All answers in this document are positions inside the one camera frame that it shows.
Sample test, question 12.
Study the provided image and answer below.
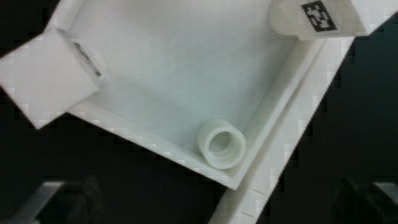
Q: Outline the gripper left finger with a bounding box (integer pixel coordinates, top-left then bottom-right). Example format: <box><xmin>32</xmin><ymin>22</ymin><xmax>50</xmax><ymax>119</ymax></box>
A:
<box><xmin>11</xmin><ymin>176</ymin><xmax>105</xmax><ymax>224</ymax></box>

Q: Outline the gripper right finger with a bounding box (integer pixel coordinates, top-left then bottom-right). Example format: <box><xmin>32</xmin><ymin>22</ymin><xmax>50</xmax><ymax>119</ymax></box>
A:
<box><xmin>331</xmin><ymin>179</ymin><xmax>398</xmax><ymax>224</ymax></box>

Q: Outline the white table leg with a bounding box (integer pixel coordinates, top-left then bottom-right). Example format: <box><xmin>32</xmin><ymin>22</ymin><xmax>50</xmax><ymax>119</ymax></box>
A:
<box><xmin>269</xmin><ymin>0</ymin><xmax>398</xmax><ymax>40</ymax></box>
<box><xmin>0</xmin><ymin>28</ymin><xmax>107</xmax><ymax>129</ymax></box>

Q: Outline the white square tabletop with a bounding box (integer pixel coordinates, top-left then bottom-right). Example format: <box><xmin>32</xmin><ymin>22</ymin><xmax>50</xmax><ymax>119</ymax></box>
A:
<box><xmin>48</xmin><ymin>0</ymin><xmax>322</xmax><ymax>187</ymax></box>

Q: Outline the white L-shaped obstacle fence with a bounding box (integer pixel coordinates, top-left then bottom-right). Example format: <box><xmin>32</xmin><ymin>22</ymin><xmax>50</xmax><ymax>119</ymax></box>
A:
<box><xmin>207</xmin><ymin>36</ymin><xmax>361</xmax><ymax>224</ymax></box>

